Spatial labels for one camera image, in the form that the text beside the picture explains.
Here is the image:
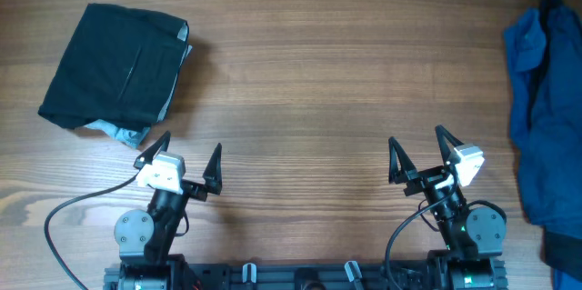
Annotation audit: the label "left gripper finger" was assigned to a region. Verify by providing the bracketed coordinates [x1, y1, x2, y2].
[203, 143, 223, 195]
[134, 131, 171, 168]

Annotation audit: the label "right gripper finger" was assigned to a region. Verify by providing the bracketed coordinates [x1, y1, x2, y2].
[435, 125, 464, 163]
[388, 136, 417, 184]

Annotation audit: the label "blue denim shorts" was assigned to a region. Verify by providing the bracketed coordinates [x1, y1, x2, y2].
[504, 5, 581, 238]

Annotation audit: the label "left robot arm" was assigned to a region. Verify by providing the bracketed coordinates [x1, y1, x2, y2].
[104, 132, 223, 290]

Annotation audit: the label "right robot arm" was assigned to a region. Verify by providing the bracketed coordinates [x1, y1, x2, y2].
[383, 125, 507, 289]

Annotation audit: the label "black folded garment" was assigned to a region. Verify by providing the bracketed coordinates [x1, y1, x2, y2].
[38, 4, 189, 130]

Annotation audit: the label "black garment with logo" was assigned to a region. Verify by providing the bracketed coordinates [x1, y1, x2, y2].
[539, 0, 581, 279]

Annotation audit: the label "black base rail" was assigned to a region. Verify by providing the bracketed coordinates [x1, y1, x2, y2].
[103, 259, 508, 290]

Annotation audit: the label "left black cable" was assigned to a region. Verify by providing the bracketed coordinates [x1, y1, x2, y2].
[44, 174, 140, 290]

